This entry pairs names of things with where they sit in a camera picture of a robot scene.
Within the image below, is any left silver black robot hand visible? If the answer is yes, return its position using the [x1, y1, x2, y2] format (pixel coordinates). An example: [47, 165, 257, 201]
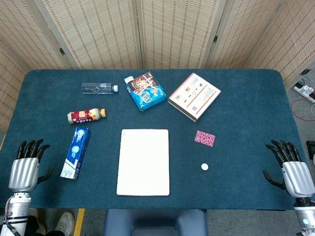
[8, 139, 55, 192]

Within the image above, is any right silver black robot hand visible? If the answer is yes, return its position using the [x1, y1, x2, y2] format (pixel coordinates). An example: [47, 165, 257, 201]
[262, 139, 315, 199]

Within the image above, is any pink patterned packet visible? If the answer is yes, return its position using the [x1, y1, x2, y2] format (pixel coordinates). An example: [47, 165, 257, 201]
[194, 130, 216, 148]

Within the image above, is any white rectangular board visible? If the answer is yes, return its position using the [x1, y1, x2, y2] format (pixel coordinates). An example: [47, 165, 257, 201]
[116, 128, 170, 197]

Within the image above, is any black device on floor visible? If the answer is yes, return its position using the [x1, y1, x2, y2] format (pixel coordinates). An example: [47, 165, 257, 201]
[306, 140, 315, 161]

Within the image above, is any white sneaker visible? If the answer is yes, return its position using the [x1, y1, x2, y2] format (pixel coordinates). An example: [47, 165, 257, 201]
[55, 211, 75, 235]
[29, 208, 47, 235]

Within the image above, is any teal tablecloth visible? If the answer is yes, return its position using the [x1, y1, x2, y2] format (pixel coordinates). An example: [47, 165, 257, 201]
[0, 68, 313, 211]

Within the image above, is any blue toothpaste box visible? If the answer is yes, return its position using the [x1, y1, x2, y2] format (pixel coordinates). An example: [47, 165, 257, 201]
[60, 126, 92, 180]

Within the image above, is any red Costa coffee bottle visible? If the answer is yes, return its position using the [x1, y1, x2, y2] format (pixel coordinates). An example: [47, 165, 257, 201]
[67, 108, 107, 124]

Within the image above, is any white power strip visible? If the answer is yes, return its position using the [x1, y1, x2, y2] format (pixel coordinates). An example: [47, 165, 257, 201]
[292, 82, 315, 103]

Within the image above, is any clear plastic water bottle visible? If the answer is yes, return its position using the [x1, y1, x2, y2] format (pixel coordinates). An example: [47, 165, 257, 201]
[81, 83, 119, 95]

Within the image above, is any white orange cardboard box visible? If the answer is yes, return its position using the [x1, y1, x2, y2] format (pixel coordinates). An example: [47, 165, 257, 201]
[168, 72, 221, 122]

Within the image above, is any dark blue seat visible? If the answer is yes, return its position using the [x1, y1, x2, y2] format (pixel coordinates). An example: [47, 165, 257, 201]
[102, 208, 209, 236]

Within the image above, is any blue brown snack bag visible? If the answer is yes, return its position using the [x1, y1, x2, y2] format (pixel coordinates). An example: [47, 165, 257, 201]
[124, 71, 167, 113]

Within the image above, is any woven bamboo folding screen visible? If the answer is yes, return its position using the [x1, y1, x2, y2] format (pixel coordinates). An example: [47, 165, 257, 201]
[0, 0, 315, 132]

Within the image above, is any red cable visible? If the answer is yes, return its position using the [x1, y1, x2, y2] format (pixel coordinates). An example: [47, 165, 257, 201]
[290, 98, 315, 122]

